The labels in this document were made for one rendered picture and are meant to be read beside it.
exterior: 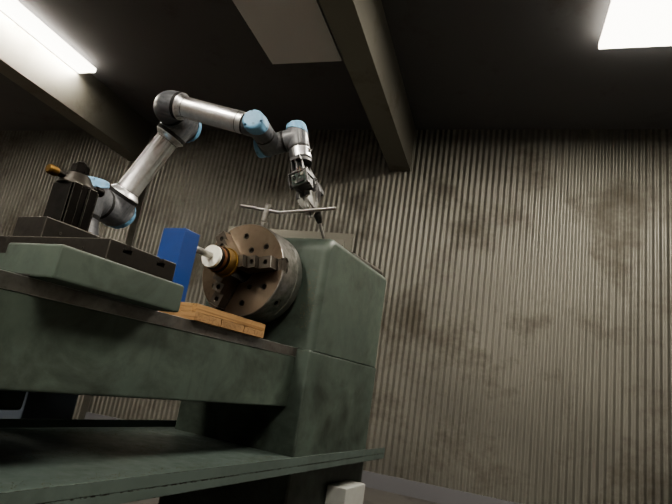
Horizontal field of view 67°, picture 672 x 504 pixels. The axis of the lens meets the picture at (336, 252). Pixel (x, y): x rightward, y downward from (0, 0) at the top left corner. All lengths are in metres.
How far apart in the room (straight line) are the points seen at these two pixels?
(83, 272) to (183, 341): 0.37
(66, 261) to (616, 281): 4.27
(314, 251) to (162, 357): 0.72
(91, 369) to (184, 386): 0.27
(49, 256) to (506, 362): 3.94
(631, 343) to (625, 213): 1.08
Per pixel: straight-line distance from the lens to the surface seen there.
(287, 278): 1.61
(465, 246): 4.70
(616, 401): 4.59
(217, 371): 1.37
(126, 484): 1.03
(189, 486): 1.16
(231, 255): 1.57
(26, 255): 1.02
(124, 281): 1.03
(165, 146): 2.03
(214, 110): 1.82
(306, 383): 1.66
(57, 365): 1.05
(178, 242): 1.42
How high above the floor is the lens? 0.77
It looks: 14 degrees up
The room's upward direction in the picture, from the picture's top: 9 degrees clockwise
